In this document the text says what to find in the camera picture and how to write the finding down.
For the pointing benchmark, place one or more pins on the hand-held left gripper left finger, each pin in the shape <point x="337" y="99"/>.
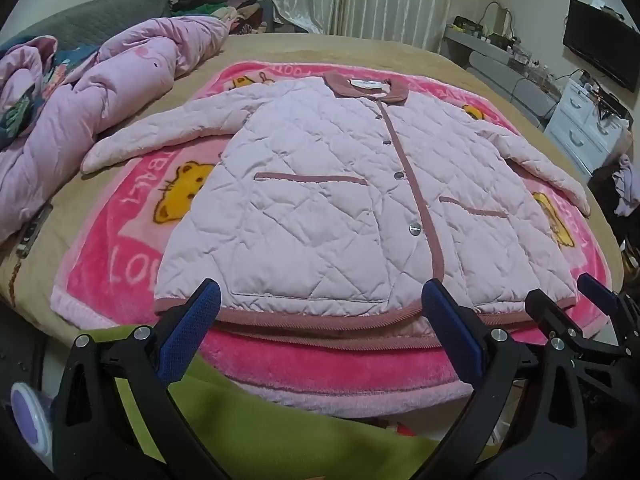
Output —
<point x="192" y="330"/>

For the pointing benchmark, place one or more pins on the grey desk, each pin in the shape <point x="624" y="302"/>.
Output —
<point x="470" y="42"/>

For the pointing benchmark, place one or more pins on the dark patterned cloth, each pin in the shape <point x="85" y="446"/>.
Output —
<point x="20" y="110"/>

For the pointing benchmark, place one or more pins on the pink quilted jacket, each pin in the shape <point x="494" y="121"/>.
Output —
<point x="310" y="185"/>

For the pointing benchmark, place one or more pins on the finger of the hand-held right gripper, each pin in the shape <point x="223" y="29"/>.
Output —
<point x="545" y="312"/>
<point x="597" y="287"/>

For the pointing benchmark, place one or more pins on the person's green clothing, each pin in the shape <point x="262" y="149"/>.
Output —
<point x="280" y="435"/>

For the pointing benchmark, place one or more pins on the bed with beige sheet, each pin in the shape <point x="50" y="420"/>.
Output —
<point x="325" y="47"/>

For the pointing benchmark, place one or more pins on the black television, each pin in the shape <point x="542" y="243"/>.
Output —
<point x="602" y="42"/>

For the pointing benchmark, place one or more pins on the grey quilted pillow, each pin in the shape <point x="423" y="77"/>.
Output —
<point x="85" y="20"/>

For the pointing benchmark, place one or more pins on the pile of clothes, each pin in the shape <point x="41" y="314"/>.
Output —
<point x="220" y="7"/>

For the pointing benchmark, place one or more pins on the pink duvet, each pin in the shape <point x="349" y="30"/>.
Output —
<point x="115" y="90"/>

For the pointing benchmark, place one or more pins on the purple cloth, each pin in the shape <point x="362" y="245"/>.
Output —
<point x="627" y="185"/>

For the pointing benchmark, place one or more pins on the pink printed blanket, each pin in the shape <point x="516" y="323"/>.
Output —
<point x="125" y="240"/>

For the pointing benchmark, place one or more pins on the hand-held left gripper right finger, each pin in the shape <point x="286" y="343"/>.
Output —
<point x="452" y="330"/>

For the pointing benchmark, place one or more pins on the white drawer cabinet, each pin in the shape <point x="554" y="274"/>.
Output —
<point x="582" y="120"/>

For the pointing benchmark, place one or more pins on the purple slipper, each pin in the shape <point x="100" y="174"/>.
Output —
<point x="30" y="420"/>

